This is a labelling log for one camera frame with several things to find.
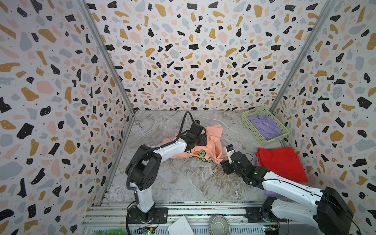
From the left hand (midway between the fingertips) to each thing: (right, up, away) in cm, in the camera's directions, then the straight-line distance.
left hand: (203, 135), depth 92 cm
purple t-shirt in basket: (+48, +6, +17) cm, 51 cm away
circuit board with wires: (-29, -44, -22) cm, 57 cm away
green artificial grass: (-42, -42, -26) cm, 65 cm away
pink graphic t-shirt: (+6, -10, -2) cm, 12 cm away
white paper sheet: (-12, -41, -24) cm, 49 cm away
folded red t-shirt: (+49, -16, -3) cm, 51 cm away
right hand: (+11, -12, -9) cm, 18 cm away
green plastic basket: (+50, +18, +25) cm, 59 cm away
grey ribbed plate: (+7, -42, -20) cm, 47 cm away
